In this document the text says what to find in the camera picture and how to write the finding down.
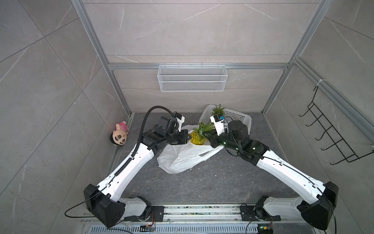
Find aluminium frame profiles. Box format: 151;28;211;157
72;1;374;141

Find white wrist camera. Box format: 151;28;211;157
210;114;228;136
173;112;185;132

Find white plastic perforated basket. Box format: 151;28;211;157
198;104;252;134

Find white plastic bag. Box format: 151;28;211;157
157;141;224;174

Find black wire hook rack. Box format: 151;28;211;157
299;86;374;165

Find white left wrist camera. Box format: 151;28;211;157
173;112;185;132

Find pink plush doll toy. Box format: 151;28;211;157
110;121;129;146

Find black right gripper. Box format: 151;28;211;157
203;128;241;153

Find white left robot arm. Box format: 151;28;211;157
84;113;191;228

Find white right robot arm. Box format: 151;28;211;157
205;115;339;231

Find white wire wall shelf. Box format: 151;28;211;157
157;65;228;92

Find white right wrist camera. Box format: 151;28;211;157
210;114;228;136

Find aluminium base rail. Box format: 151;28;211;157
78;204;325;234

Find yellow pineapple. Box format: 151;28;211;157
190;121;215;145

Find black corrugated cable hose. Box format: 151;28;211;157
131;105;176;159

